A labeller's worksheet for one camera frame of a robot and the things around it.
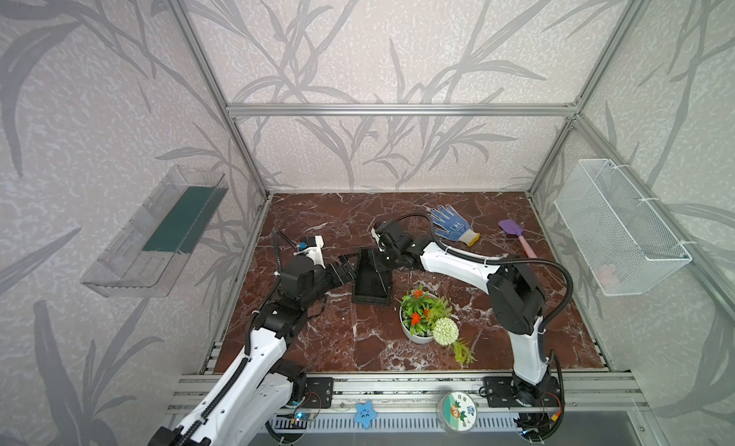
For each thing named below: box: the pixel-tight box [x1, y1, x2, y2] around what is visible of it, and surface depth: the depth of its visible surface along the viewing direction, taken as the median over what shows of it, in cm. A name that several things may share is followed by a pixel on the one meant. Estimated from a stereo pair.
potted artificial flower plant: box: [395, 284, 477, 367], surface depth 73 cm
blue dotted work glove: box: [427, 203, 481, 247], surface depth 111 cm
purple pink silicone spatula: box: [497, 218, 538, 260], surface depth 107 cm
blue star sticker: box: [354, 400, 378, 430], surface depth 72 cm
